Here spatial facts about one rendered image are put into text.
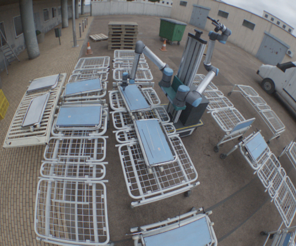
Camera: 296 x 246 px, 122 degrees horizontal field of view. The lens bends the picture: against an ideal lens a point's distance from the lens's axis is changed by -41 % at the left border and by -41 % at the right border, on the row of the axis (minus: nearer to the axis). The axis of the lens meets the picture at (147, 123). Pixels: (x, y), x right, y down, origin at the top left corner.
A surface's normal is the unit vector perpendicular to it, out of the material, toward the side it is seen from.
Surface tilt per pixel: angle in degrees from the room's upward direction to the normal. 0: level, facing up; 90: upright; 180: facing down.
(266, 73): 90
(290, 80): 88
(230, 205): 0
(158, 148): 5
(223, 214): 0
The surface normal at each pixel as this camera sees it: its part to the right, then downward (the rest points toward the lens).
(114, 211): 0.13, -0.66
